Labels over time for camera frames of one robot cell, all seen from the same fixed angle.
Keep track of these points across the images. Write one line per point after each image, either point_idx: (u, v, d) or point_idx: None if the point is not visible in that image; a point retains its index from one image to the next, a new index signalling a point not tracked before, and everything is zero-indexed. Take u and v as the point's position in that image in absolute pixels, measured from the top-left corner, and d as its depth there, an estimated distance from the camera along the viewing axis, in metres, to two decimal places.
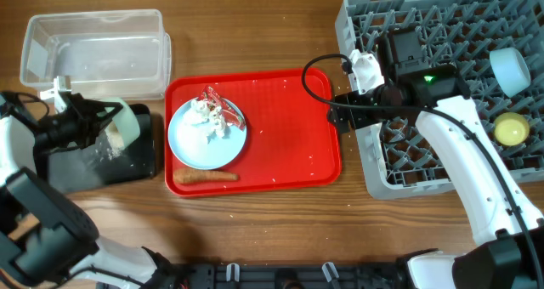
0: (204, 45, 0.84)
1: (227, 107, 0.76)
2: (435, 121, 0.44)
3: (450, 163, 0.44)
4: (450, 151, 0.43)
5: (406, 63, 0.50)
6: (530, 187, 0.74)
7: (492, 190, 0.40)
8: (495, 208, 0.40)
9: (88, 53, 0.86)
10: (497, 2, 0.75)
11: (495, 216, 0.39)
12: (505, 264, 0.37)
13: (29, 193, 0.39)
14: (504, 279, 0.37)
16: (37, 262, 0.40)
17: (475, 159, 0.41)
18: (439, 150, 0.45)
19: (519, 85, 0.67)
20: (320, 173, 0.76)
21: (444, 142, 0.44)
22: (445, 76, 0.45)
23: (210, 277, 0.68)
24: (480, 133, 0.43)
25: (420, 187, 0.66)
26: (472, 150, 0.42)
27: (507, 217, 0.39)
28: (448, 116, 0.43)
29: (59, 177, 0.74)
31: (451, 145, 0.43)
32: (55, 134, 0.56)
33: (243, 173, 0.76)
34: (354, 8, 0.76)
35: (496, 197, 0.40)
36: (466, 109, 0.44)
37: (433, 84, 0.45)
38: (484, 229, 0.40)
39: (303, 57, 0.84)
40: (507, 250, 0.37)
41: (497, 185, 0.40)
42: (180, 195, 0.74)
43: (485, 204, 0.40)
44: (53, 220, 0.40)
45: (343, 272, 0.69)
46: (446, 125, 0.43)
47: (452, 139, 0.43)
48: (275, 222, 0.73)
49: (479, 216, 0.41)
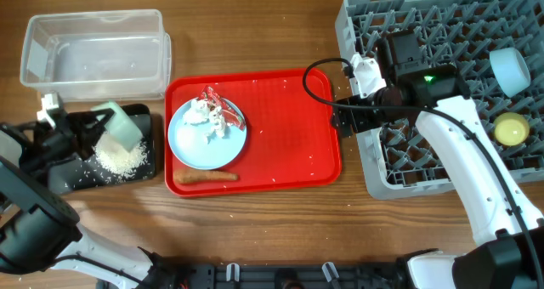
0: (204, 45, 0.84)
1: (227, 107, 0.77)
2: (435, 121, 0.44)
3: (450, 163, 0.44)
4: (450, 151, 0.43)
5: (406, 63, 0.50)
6: (530, 187, 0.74)
7: (492, 190, 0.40)
8: (494, 209, 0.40)
9: (88, 53, 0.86)
10: (497, 2, 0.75)
11: (495, 216, 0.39)
12: (506, 264, 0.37)
13: (2, 177, 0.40)
14: (505, 279, 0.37)
16: (17, 244, 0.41)
17: (474, 159, 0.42)
18: (439, 150, 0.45)
19: (518, 85, 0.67)
20: (320, 173, 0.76)
21: (444, 142, 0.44)
22: (446, 77, 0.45)
23: (210, 277, 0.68)
24: (480, 133, 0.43)
25: (420, 187, 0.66)
26: (472, 150, 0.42)
27: (507, 217, 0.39)
28: (448, 116, 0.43)
29: (56, 174, 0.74)
31: (451, 145, 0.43)
32: (48, 155, 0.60)
33: (243, 173, 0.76)
34: (354, 8, 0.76)
35: (496, 197, 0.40)
36: (465, 109, 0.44)
37: (433, 84, 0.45)
38: (484, 229, 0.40)
39: (303, 57, 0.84)
40: (507, 250, 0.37)
41: (497, 186, 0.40)
42: (179, 195, 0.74)
43: (485, 204, 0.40)
44: (30, 202, 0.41)
45: (343, 272, 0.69)
46: (446, 126, 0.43)
47: (452, 139, 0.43)
48: (275, 222, 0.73)
49: (479, 216, 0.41)
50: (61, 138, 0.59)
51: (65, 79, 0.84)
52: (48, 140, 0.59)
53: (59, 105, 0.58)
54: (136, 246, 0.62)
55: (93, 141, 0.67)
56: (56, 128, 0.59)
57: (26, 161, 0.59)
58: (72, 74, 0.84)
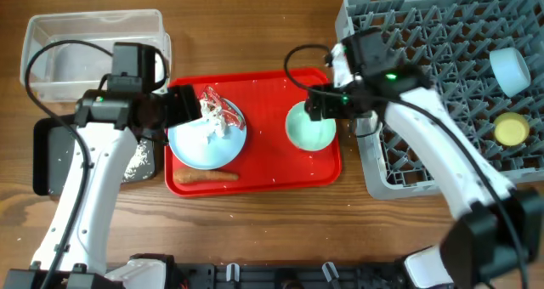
0: (204, 45, 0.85)
1: (227, 107, 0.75)
2: (399, 111, 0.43)
3: (422, 152, 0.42)
4: (417, 139, 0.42)
5: (370, 61, 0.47)
6: (530, 187, 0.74)
7: (461, 167, 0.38)
8: (466, 185, 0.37)
9: (88, 53, 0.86)
10: (497, 2, 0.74)
11: (467, 191, 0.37)
12: (483, 233, 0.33)
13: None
14: (484, 252, 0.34)
16: None
17: (439, 139, 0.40)
18: (408, 138, 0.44)
19: (518, 85, 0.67)
20: (320, 173, 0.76)
21: (409, 128, 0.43)
22: (407, 77, 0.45)
23: (210, 277, 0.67)
24: (444, 117, 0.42)
25: (421, 187, 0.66)
26: (439, 132, 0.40)
27: (479, 190, 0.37)
28: (411, 104, 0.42)
29: (57, 175, 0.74)
31: (416, 131, 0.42)
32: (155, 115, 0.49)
33: (243, 173, 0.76)
34: (354, 8, 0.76)
35: (466, 174, 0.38)
36: (427, 97, 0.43)
37: (396, 82, 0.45)
38: (458, 207, 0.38)
39: (303, 57, 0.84)
40: (482, 218, 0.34)
41: (466, 161, 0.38)
42: (179, 195, 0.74)
43: (458, 180, 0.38)
44: None
45: (343, 272, 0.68)
46: (411, 112, 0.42)
47: (416, 123, 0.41)
48: (276, 222, 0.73)
49: (456, 195, 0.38)
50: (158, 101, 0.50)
51: (65, 79, 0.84)
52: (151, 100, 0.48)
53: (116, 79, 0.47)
54: (161, 260, 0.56)
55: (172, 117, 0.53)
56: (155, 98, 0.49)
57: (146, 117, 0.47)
58: (72, 74, 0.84)
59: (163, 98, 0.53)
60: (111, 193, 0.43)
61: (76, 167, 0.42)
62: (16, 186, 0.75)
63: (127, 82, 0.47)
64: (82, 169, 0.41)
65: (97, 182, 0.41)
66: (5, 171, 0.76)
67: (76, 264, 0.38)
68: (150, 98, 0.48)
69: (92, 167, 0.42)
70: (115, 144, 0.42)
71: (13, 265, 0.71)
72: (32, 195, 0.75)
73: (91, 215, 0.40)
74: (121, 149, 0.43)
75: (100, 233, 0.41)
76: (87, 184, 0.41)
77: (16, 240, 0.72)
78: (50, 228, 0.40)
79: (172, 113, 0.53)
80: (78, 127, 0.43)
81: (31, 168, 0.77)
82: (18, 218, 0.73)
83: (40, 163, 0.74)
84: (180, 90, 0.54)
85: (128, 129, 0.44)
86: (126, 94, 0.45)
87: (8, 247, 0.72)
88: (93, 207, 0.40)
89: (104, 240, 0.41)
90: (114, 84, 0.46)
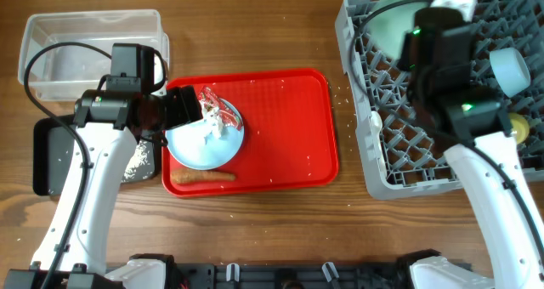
0: (204, 45, 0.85)
1: (224, 107, 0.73)
2: (471, 161, 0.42)
3: (479, 208, 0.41)
4: (484, 204, 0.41)
5: (436, 75, 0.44)
6: (530, 187, 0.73)
7: (527, 250, 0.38)
8: (527, 270, 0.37)
9: (87, 53, 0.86)
10: (497, 2, 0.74)
11: (527, 280, 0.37)
12: None
13: None
14: None
16: None
17: (512, 212, 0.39)
18: (471, 195, 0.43)
19: (519, 85, 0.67)
20: (318, 173, 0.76)
21: (479, 189, 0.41)
22: (487, 102, 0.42)
23: (210, 277, 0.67)
24: (520, 181, 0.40)
25: (420, 187, 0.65)
26: (510, 200, 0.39)
27: (540, 285, 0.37)
28: (489, 160, 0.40)
29: (56, 175, 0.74)
31: (488, 192, 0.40)
32: (154, 115, 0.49)
33: (241, 173, 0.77)
34: (354, 8, 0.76)
35: (531, 260, 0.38)
36: (506, 150, 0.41)
37: (471, 113, 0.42)
38: None
39: (303, 57, 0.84)
40: None
41: (529, 235, 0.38)
42: (177, 195, 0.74)
43: (518, 267, 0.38)
44: None
45: (343, 272, 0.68)
46: (485, 169, 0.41)
47: (491, 187, 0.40)
48: (276, 222, 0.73)
49: (511, 279, 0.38)
50: (155, 103, 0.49)
51: (64, 79, 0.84)
52: (149, 101, 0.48)
53: (114, 79, 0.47)
54: (160, 260, 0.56)
55: (173, 120, 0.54)
56: (155, 99, 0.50)
57: (145, 116, 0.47)
58: (70, 74, 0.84)
59: (163, 99, 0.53)
60: (112, 194, 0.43)
61: (76, 167, 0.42)
62: (16, 186, 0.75)
63: (127, 82, 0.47)
64: (82, 169, 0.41)
65: (97, 183, 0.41)
66: (5, 172, 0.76)
67: (75, 264, 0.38)
68: (150, 99, 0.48)
69: (92, 167, 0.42)
70: (113, 145, 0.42)
71: (13, 265, 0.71)
72: (32, 195, 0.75)
73: (91, 216, 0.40)
74: (121, 148, 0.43)
75: (100, 234, 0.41)
76: (88, 184, 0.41)
77: (16, 240, 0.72)
78: (51, 228, 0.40)
79: (172, 113, 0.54)
80: (78, 127, 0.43)
81: (30, 168, 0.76)
82: (18, 218, 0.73)
83: (40, 162, 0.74)
84: (178, 91, 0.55)
85: (127, 129, 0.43)
86: (121, 93, 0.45)
87: (8, 247, 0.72)
88: (93, 208, 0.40)
89: (104, 241, 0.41)
90: (113, 85, 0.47)
